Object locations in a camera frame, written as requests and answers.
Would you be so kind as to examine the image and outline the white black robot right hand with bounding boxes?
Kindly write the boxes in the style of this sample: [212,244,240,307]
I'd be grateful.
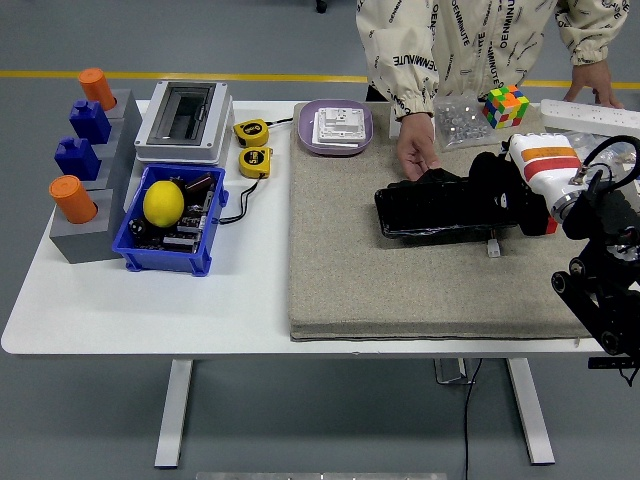
[492,132,584,215]

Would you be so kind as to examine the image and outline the person's right hand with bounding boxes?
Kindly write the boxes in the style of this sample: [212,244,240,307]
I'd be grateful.
[397,113,442,181]

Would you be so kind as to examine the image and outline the person's left hand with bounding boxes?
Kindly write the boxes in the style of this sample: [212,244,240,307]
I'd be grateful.
[562,62,625,109]

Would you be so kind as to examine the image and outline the glossy black panel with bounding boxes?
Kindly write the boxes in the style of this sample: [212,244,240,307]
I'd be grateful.
[374,168,521,241]

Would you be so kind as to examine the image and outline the black table control panel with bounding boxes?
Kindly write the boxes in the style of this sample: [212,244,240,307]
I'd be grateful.
[587,356,640,372]

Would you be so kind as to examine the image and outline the white power strip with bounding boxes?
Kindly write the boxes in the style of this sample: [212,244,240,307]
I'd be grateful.
[540,98,640,142]

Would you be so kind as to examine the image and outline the clear plastic bag of parts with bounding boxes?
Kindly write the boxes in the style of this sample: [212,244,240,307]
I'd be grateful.
[567,129,640,171]

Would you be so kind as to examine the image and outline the clear bag of metal parts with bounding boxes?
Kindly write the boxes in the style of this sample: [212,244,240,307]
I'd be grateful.
[432,92,502,153]

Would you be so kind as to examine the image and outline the colourful puzzle cube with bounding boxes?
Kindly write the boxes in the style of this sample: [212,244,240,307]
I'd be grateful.
[481,84,531,130]

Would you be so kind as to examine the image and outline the purple tray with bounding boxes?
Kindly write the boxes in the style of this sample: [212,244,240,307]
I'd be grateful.
[297,98,375,157]

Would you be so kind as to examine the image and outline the person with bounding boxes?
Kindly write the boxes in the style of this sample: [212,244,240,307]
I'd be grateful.
[355,0,629,121]

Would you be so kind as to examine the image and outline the grey-brown mat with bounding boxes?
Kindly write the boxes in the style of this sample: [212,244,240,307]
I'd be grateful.
[288,101,606,343]

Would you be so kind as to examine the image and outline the yellow tape measure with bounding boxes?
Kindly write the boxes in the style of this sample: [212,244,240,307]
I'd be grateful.
[232,116,294,148]
[218,146,275,225]

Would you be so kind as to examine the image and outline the dark brown capacitor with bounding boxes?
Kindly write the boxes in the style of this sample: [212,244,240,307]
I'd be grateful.
[184,172,215,194]

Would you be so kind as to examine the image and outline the dark circuit boards in bin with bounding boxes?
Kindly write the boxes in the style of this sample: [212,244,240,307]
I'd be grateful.
[127,184,219,254]

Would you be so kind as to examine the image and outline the white table leg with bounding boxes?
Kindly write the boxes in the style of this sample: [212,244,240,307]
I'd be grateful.
[153,358,195,470]
[505,357,557,466]

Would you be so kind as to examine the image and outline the yellow lemon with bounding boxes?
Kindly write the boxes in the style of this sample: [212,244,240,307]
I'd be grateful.
[142,180,186,228]

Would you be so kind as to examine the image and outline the grey electrical box clear window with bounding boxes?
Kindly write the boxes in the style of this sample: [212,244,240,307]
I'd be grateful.
[133,80,235,167]

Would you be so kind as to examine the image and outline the blue plastic bin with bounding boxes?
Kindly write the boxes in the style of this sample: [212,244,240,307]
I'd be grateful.
[111,163,230,277]

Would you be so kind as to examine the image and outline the orange cylinder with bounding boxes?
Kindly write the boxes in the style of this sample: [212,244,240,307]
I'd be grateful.
[48,174,99,225]
[78,67,118,112]

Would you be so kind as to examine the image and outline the blue notched block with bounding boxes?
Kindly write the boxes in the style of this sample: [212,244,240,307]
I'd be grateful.
[54,136,102,182]
[68,99,113,145]

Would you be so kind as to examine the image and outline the grey stepped block holder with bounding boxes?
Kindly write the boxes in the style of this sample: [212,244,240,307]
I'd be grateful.
[48,88,145,265]

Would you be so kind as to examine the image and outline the white wall socket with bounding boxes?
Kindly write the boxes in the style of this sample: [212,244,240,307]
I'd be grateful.
[311,107,367,149]

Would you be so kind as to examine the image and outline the metal bracket under table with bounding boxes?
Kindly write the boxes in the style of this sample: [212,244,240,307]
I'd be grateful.
[432,357,476,386]

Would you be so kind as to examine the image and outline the black cable under table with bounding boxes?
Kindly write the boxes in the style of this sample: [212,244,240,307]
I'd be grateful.
[462,357,484,480]

